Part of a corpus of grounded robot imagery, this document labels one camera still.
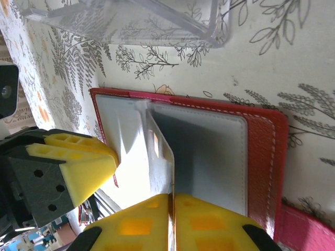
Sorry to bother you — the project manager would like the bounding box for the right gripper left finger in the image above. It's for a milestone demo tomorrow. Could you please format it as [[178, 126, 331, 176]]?
[[65, 193, 173, 251]]

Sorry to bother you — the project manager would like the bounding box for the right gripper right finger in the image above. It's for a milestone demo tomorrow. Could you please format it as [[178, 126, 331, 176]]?
[[174, 192, 283, 251]]

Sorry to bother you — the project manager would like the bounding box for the clear acrylic box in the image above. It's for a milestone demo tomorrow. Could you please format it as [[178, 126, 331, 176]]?
[[20, 0, 233, 49]]

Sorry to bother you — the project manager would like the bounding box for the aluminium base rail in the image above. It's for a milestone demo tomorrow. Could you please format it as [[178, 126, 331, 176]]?
[[88, 188, 124, 218]]

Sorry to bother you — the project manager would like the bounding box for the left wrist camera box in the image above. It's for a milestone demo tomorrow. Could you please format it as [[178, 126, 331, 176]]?
[[0, 63, 20, 120]]

